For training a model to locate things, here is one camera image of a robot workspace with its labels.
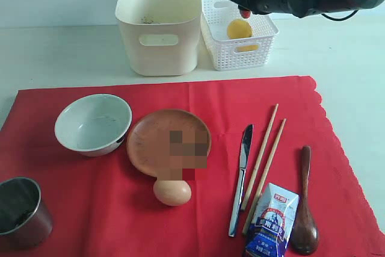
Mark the brown wooden plate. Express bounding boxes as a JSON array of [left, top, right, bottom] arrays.
[[126, 109, 211, 180]]

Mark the silver table knife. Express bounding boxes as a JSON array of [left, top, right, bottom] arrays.
[[228, 124, 254, 238]]

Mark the brown egg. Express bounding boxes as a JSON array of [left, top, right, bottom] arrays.
[[153, 180, 191, 206]]

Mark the cream plastic bin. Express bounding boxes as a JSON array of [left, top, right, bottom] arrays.
[[115, 0, 202, 76]]

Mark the blue white milk carton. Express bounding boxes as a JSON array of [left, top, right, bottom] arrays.
[[243, 183, 299, 257]]

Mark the pale green ceramic bowl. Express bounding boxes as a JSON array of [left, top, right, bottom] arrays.
[[54, 94, 132, 157]]

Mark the wooden chopstick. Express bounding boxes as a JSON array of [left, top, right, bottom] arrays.
[[241, 104, 279, 211], [242, 119, 286, 235]]

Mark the right wooden chopstick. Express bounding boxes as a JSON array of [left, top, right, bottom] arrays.
[[242, 119, 286, 235]]

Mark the red table cloth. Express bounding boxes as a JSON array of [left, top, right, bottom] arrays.
[[1, 76, 384, 256]]

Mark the yellow lemon with sticker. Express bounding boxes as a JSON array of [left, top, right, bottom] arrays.
[[227, 19, 259, 52]]

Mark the left wooden chopstick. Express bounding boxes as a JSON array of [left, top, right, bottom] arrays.
[[241, 104, 279, 211]]

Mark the stainless steel cup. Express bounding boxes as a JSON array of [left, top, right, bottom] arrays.
[[1, 176, 54, 253]]

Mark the white perforated plastic basket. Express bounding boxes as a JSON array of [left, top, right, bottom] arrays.
[[201, 0, 279, 71]]

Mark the dark wooden spoon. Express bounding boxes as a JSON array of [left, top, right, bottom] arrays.
[[290, 146, 319, 256]]

